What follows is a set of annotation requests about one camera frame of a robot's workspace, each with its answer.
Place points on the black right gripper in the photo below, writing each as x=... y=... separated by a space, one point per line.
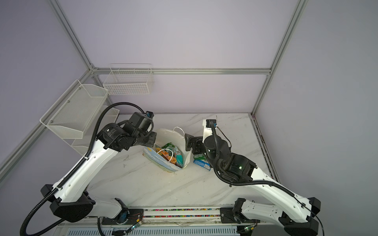
x=196 y=141

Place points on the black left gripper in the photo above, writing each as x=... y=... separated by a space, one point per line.
x=152 y=135

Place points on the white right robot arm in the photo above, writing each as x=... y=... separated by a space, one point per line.
x=295 y=214

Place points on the orange Fox's candy bag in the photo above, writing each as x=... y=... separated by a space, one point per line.
x=167 y=154

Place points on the white printed paper bag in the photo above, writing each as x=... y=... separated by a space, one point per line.
x=164 y=136

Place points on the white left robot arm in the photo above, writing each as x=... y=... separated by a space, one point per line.
x=69 y=198

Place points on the green candy bag right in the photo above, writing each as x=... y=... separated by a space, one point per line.
x=199 y=157

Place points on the blue snack packet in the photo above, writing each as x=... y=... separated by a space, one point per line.
x=203 y=164

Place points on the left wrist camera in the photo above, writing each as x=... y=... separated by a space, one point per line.
x=141 y=119

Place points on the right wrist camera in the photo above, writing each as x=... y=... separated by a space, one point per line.
x=207 y=127

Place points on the white mesh shelf upper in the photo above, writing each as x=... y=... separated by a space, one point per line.
x=73 y=113

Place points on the teal Fox's candy bag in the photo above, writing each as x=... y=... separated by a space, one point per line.
x=179 y=158
x=169 y=146

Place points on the white wire basket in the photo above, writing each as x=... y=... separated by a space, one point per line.
x=129 y=79

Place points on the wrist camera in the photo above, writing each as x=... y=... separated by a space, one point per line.
x=207 y=127
x=141 y=119

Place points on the aluminium frame posts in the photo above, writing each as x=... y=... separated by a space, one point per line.
x=206 y=57

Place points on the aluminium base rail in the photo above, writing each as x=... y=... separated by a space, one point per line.
x=186 y=221

